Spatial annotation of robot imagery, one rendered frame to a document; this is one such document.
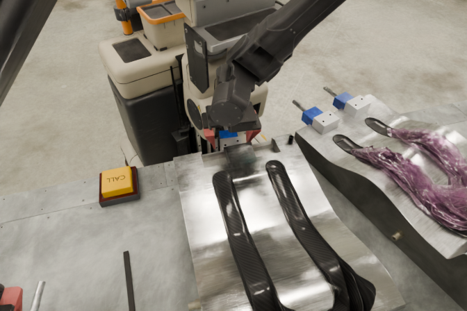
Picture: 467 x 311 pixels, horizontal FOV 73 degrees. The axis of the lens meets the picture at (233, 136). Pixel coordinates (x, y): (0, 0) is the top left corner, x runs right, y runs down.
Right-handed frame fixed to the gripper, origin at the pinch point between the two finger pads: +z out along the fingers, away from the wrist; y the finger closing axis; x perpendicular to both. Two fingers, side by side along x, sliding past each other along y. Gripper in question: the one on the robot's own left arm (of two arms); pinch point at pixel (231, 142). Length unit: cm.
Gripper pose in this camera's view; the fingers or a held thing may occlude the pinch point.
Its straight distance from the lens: 73.6
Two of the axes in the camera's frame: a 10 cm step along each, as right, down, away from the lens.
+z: -0.1, 7.0, 7.1
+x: -1.7, -7.0, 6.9
